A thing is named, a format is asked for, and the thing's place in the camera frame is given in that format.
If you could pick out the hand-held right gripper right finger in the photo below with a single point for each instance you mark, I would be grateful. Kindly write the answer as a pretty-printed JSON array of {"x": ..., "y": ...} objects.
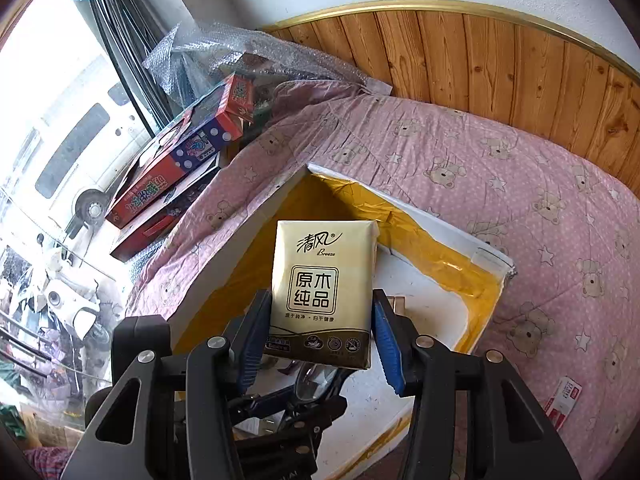
[{"x": 385, "y": 335}]

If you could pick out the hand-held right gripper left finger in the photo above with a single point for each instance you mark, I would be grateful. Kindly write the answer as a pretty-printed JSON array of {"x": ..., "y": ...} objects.
[{"x": 255, "y": 332}]

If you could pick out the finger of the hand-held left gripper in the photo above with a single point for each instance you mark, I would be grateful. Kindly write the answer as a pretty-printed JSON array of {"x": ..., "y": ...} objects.
[{"x": 300, "y": 417}]

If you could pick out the black sunglasses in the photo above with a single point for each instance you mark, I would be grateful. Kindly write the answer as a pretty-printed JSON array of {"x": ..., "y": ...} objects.
[{"x": 312, "y": 385}]

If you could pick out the white cardboard box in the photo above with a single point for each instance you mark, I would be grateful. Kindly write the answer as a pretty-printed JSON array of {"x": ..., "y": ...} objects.
[{"x": 430, "y": 265}]

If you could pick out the yellow tissue pack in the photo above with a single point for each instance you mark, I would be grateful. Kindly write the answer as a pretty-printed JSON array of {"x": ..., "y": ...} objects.
[{"x": 320, "y": 280}]

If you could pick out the white scooter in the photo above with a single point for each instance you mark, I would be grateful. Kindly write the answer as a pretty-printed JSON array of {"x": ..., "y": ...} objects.
[{"x": 70, "y": 305}]

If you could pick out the dark red flat box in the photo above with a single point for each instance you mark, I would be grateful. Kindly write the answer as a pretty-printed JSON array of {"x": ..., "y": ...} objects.
[{"x": 150, "y": 227}]

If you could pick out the pink striped cloth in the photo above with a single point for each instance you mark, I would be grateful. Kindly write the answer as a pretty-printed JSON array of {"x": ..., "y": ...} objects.
[{"x": 47, "y": 462}]

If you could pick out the white van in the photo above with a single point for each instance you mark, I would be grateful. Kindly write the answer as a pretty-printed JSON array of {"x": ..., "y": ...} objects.
[{"x": 85, "y": 160}]

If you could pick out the red dice print box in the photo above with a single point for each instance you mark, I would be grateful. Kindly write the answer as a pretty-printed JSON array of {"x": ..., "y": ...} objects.
[{"x": 190, "y": 155}]

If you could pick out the red white small box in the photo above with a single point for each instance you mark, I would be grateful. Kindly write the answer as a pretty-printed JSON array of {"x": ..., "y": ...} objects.
[{"x": 565, "y": 396}]

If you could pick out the pink bear print blanket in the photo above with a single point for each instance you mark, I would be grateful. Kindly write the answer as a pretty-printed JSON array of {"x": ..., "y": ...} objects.
[{"x": 500, "y": 170}]

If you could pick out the clear bubble wrap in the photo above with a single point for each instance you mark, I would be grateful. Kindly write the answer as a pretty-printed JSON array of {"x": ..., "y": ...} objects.
[{"x": 240, "y": 50}]

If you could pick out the wooden headboard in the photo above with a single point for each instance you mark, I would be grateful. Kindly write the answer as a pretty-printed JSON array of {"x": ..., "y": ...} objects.
[{"x": 500, "y": 65}]

